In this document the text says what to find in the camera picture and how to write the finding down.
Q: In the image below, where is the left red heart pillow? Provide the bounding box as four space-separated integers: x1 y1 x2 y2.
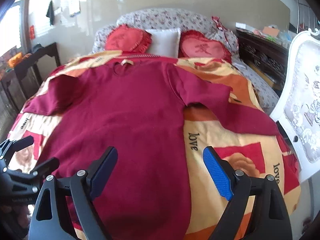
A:
105 24 152 53

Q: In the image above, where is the floral bedding headboard roll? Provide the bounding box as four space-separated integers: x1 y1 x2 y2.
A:
91 8 239 57

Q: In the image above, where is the white ornate chair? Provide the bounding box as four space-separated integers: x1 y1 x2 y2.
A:
270 29 319 182

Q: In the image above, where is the dark carved wooden cabinet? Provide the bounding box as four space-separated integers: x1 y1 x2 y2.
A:
236 29 288 91

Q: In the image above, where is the dark hanging cloth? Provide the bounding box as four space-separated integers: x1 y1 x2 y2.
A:
46 0 55 26

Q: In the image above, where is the orange basket on table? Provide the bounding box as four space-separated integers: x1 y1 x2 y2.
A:
7 52 23 68

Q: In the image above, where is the dark red sweater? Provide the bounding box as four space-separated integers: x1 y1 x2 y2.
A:
24 60 278 239

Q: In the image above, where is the red heart pillow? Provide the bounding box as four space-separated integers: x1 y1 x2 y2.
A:
105 24 152 53
178 30 232 63

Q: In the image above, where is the right red heart pillow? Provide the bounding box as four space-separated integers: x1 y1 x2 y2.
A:
178 30 232 63

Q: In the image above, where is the white square pillow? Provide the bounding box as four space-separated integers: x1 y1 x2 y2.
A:
145 28 181 58

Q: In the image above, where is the person's left hand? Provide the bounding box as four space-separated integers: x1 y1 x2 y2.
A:
1 205 30 232

